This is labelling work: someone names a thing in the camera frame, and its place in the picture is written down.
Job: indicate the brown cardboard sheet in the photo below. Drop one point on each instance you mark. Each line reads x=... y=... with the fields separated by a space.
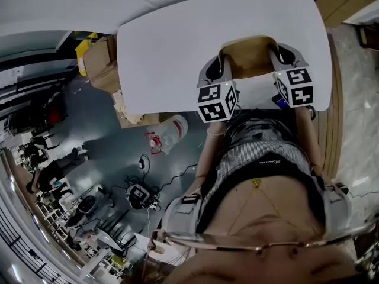
x=340 y=1

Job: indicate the thin-framed eyeglasses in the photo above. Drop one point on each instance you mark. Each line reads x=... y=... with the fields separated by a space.
x=260 y=249

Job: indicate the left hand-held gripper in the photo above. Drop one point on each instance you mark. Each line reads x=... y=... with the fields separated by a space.
x=210 y=95

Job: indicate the striped grey and black top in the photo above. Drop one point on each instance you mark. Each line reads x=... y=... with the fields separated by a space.
x=266 y=155

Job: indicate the yellow bin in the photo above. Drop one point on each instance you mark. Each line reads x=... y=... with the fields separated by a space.
x=81 y=52

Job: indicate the grey round bin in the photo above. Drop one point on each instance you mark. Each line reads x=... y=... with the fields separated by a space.
x=87 y=204

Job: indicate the person's left forearm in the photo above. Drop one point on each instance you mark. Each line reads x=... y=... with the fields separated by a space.
x=211 y=152

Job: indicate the person's right forearm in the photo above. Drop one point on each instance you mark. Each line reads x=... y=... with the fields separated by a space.
x=309 y=140

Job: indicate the flat cardboard box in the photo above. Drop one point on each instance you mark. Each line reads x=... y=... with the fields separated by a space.
x=133 y=121

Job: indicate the clear plastic bag red print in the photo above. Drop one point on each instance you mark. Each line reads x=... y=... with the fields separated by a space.
x=174 y=129

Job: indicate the blue rectangular module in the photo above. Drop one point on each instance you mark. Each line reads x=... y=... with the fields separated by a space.
x=276 y=100

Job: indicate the wooden slatted platform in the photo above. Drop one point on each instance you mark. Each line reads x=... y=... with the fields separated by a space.
x=330 y=129

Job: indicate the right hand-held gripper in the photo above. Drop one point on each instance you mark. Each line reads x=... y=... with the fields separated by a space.
x=299 y=78

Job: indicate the white table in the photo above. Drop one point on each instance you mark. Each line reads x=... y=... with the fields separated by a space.
x=165 y=55

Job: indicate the brown cardboard box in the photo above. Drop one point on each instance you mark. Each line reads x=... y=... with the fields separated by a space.
x=251 y=58

